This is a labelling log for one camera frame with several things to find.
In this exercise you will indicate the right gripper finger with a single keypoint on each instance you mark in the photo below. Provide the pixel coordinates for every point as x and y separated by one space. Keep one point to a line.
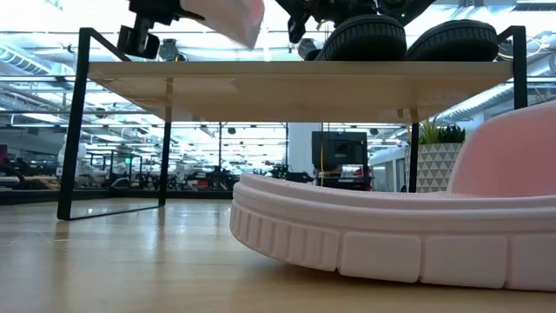
297 28

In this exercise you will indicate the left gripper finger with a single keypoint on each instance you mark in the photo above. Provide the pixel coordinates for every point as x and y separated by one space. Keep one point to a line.
187 16

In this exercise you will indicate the black rubber slide sandal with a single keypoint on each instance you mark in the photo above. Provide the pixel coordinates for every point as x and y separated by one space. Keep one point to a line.
365 39
456 41

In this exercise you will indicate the pink rubber slide sandal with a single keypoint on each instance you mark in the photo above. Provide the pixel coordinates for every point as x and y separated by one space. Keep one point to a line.
391 226
230 17

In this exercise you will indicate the wooden shelf black metal legs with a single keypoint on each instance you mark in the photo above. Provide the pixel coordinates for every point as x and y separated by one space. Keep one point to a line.
282 87

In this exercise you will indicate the black dome fixture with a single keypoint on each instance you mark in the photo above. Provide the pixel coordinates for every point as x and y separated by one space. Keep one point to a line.
308 48
172 50

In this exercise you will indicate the white robot figure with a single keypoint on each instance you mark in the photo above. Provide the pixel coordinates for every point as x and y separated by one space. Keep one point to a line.
81 152

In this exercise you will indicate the black device with green lights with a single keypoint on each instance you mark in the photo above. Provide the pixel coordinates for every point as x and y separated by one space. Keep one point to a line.
299 177

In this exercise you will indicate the green plant white patterned pot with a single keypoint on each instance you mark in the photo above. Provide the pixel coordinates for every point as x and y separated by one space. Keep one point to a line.
434 169

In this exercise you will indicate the black metal table frame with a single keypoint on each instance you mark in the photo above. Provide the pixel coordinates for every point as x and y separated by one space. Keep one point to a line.
108 195

